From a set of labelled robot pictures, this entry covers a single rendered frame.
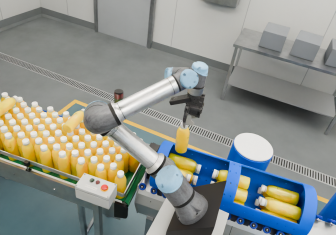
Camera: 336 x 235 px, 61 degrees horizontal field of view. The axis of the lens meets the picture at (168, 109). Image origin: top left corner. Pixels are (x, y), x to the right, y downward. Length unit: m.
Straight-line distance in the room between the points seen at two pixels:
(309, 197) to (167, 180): 0.81
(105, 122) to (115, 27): 4.69
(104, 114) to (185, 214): 0.54
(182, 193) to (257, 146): 1.02
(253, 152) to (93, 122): 1.27
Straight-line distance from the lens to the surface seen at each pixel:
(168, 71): 1.24
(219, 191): 1.36
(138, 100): 1.10
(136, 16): 5.41
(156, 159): 1.32
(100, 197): 1.60
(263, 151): 2.12
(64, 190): 1.96
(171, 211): 1.49
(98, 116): 1.10
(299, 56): 4.07
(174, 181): 1.20
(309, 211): 1.69
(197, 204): 1.29
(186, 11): 5.00
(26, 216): 2.94
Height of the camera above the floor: 2.40
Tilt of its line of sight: 37 degrees down
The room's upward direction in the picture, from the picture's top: 9 degrees clockwise
